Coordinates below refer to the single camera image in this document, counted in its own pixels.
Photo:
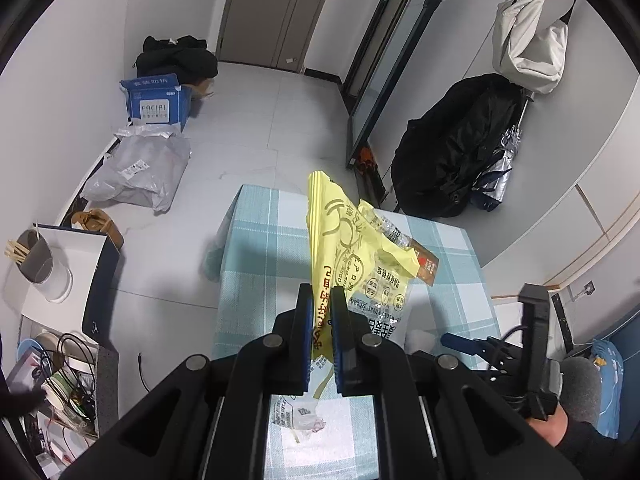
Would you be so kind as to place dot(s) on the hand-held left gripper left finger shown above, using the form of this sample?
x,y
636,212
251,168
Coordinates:
x,y
302,350

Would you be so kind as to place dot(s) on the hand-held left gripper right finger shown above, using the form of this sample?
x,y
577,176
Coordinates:
x,y
342,355

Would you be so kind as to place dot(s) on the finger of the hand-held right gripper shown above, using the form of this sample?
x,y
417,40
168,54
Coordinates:
x,y
460,342

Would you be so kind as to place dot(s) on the yellow bread wrapper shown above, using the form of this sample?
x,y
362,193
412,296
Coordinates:
x,y
330,230

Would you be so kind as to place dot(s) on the white shoulder bag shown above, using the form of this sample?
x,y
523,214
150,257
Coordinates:
x,y
530,45

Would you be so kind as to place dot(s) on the person's right forearm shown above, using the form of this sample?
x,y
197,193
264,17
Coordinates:
x,y
595,450

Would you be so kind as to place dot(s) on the grey fuzzy cloth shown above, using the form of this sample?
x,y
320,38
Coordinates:
x,y
580,390

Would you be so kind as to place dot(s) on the small pale printed wrapper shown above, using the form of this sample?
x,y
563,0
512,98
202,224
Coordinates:
x,y
284,410

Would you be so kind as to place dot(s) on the crumpled white paper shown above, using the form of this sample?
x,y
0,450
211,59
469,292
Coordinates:
x,y
310,417

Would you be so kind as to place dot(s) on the blue printed cloth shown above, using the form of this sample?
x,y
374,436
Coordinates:
x,y
607,390

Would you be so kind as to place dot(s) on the brown snack packet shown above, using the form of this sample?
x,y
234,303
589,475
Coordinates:
x,y
425,262

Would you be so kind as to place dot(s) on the blue checked tablecloth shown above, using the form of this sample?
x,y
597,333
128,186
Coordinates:
x,y
260,260

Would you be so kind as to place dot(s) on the silver folding umbrella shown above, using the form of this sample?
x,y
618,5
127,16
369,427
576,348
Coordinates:
x,y
497,180

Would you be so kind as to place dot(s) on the black backpack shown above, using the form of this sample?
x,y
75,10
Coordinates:
x,y
450,150

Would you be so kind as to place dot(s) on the orange black tool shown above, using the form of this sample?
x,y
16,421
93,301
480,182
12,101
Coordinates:
x,y
365,157

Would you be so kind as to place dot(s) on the grey speckled storage basket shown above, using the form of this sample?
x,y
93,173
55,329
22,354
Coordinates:
x,y
107,390

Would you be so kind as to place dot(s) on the white box with dark sides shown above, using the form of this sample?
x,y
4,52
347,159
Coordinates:
x,y
85,270

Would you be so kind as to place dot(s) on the brown shoe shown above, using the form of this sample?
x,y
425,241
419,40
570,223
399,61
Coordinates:
x,y
100,225

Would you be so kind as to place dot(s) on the grey plastic mail bag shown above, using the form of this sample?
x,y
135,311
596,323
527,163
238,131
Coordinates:
x,y
140,170

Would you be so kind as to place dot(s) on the green white paper bowl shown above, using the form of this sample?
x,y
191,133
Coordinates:
x,y
57,387

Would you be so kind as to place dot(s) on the white utensil holder cup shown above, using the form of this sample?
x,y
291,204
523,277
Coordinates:
x,y
50,280

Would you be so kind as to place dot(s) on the blue bowl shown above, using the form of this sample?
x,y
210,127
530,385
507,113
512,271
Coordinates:
x,y
31,347

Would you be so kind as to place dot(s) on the brown paper bag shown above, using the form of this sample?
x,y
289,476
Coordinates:
x,y
202,89

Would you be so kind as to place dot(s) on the blue cardboard box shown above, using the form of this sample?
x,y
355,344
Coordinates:
x,y
155,105

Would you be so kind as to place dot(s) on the dark cloth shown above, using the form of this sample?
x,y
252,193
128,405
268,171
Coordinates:
x,y
20,402

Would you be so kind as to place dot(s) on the black framed glass door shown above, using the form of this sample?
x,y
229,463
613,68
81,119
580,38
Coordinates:
x,y
395,60

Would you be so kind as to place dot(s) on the wooden chopsticks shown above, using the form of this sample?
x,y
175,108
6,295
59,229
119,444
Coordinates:
x,y
20,252

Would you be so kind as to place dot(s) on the black clothes pile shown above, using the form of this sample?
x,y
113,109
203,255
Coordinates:
x,y
175,57

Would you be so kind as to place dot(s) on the grey door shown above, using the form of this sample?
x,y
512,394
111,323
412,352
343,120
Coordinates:
x,y
270,10

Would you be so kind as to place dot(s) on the grey wall socket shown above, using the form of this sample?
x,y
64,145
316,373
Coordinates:
x,y
587,290

